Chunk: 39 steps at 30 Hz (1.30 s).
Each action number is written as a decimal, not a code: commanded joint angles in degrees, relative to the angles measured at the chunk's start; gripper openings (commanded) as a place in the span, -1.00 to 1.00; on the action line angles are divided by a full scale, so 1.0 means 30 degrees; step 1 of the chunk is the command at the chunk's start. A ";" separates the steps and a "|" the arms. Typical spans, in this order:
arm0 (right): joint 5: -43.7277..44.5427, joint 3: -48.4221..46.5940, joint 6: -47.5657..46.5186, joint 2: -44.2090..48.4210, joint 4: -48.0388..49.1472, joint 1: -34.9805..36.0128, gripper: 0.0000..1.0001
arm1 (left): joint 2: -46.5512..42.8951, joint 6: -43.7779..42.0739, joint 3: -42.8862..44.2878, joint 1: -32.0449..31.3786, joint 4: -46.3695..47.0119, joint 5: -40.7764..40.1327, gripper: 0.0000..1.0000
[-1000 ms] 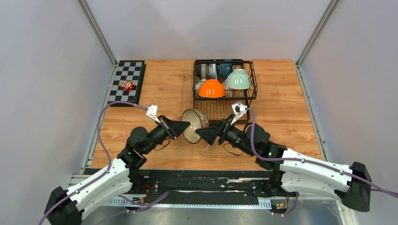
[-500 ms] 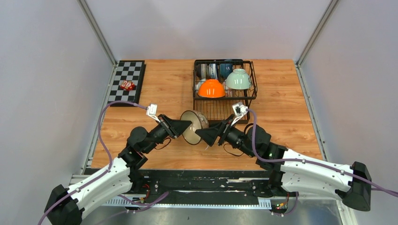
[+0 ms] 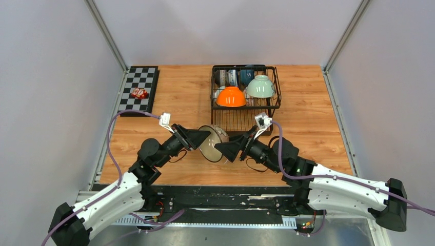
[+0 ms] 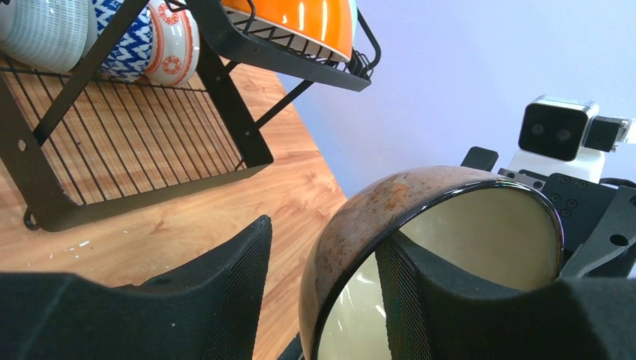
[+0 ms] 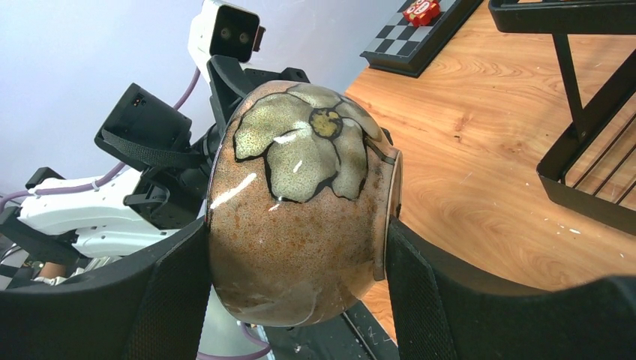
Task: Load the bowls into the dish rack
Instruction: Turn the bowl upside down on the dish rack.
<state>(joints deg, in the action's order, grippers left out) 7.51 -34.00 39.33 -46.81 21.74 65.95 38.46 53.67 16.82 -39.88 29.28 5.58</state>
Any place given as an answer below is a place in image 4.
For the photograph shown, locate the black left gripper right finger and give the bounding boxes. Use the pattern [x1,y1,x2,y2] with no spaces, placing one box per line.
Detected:
[375,235,635,359]

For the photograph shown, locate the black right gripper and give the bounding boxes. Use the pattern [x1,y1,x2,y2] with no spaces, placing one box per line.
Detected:
[459,146,636,279]

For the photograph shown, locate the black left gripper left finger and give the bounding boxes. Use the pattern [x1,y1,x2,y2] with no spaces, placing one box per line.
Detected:
[1,215,272,359]

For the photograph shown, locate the black wire dish rack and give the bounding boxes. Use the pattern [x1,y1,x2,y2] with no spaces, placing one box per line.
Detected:
[1,1,379,232]

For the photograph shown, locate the orange floral pattern bowl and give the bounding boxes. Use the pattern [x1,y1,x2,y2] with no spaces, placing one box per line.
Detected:
[144,1,200,86]

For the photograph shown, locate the white orange bowl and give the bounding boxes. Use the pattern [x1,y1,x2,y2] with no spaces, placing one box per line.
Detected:
[221,0,357,63]

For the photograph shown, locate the teal dashed pattern bowl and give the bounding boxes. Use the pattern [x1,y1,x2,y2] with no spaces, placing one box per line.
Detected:
[1,0,90,73]

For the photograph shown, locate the celadon green bowl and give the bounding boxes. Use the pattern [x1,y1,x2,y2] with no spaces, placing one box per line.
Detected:
[348,0,359,40]

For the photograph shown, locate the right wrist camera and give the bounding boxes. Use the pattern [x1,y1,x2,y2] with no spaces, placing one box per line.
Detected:
[507,94,635,183]

